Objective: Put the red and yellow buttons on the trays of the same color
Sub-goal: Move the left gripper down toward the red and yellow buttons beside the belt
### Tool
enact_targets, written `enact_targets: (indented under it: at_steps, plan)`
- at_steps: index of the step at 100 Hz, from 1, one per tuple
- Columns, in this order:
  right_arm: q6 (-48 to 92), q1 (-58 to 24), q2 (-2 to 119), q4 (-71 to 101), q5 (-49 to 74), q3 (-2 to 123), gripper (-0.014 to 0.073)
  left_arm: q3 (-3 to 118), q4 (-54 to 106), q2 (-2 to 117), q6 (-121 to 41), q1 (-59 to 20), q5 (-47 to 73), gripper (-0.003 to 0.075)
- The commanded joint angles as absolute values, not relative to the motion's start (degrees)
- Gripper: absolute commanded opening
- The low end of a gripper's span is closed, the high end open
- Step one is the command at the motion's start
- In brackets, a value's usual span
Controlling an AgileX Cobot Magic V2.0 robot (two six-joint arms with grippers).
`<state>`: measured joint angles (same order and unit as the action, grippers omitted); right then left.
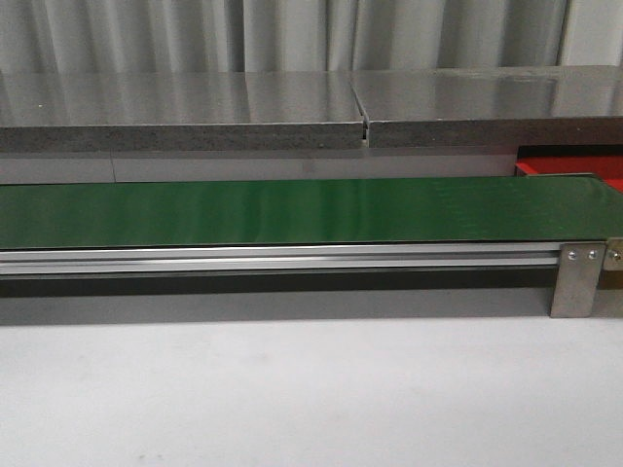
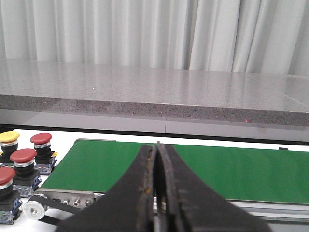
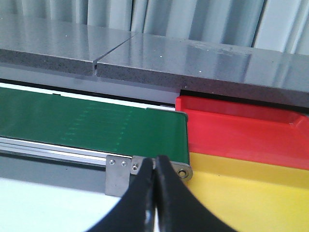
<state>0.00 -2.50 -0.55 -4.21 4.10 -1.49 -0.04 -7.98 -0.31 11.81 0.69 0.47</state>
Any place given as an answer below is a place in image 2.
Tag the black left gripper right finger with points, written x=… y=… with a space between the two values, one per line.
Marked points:
x=194 y=206

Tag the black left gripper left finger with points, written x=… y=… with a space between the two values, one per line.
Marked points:
x=126 y=207

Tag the red mushroom push button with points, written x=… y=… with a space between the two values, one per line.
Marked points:
x=9 y=199
x=27 y=178
x=45 y=159

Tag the yellow mushroom push button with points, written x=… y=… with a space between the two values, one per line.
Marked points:
x=8 y=144

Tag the black drive belt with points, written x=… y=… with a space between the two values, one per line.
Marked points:
x=43 y=199

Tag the white drive pulley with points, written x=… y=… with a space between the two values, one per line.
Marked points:
x=34 y=210

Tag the green conveyor belt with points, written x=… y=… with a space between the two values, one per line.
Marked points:
x=96 y=164

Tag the grey stone countertop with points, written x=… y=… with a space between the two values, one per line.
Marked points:
x=165 y=101

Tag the white pleated curtain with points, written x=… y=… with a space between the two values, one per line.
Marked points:
x=261 y=36

